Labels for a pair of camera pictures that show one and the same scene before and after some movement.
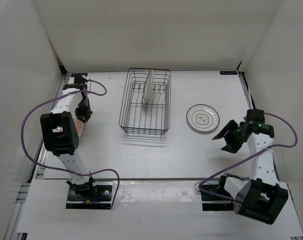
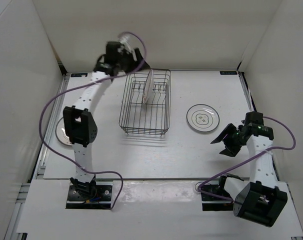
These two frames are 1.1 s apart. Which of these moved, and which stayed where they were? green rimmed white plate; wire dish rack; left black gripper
Moved: left black gripper
Stayed: wire dish rack; green rimmed white plate
